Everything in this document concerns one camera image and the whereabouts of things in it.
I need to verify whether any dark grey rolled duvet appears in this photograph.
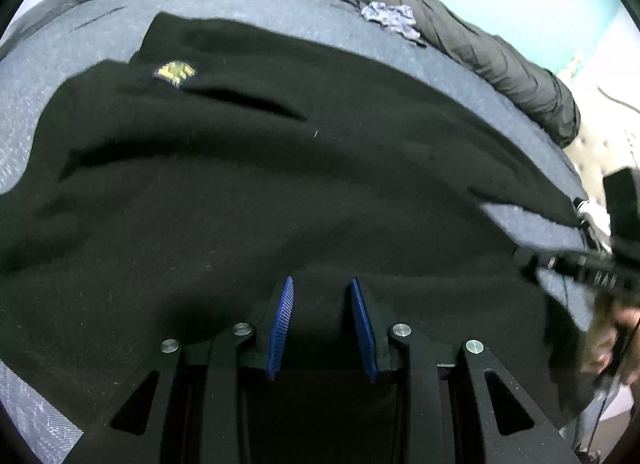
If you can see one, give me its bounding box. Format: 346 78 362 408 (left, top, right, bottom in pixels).
341 0 582 148

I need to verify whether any white black folded garment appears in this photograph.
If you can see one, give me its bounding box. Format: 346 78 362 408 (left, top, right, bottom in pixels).
574 198 613 255

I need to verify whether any person's right hand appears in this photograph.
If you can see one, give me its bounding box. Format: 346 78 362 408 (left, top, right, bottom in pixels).
582 294 639 385

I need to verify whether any blue patterned bed sheet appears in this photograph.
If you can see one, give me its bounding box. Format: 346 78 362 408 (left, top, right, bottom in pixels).
0 0 601 464

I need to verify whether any cream tufted headboard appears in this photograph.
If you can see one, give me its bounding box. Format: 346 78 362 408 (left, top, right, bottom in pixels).
565 66 639 206

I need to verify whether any small blue crumpled cloth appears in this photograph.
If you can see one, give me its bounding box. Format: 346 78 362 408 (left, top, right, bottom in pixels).
360 2 427 47

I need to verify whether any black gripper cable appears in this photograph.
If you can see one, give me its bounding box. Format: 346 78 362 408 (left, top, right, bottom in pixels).
584 318 640 454

